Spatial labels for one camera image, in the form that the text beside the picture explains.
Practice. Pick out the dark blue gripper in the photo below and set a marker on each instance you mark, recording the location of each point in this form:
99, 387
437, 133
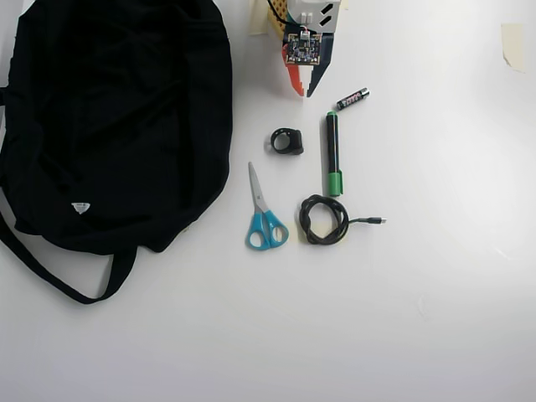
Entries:
316, 80

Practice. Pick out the black AA battery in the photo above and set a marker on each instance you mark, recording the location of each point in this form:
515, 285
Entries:
352, 99

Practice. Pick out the green and black marker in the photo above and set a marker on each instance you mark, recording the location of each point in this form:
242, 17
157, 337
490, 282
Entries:
332, 146

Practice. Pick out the white teal grey robot arm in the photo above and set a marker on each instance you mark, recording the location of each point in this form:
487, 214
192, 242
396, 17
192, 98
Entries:
312, 8

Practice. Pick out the yellow perforated robot base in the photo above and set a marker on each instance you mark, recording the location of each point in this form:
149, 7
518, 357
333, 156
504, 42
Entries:
277, 12

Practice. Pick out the black fabric bag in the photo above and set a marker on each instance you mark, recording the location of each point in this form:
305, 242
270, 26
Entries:
104, 125

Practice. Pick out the beige masking tape strip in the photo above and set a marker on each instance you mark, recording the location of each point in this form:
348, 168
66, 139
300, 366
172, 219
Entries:
257, 17

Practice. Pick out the large beige masking tape piece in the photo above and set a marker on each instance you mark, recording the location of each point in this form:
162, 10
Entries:
513, 44

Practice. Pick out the bare camera circuit board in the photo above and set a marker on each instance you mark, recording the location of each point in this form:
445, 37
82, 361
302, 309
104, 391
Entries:
302, 48

